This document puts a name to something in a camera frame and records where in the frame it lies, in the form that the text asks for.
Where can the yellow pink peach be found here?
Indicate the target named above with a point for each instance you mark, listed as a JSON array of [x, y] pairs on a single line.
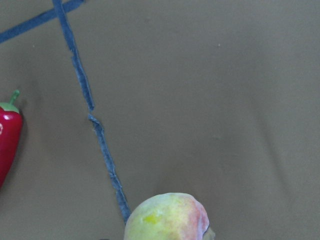
[[169, 216]]

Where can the red chili pepper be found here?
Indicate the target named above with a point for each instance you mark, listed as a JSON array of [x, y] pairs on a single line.
[[11, 122]]

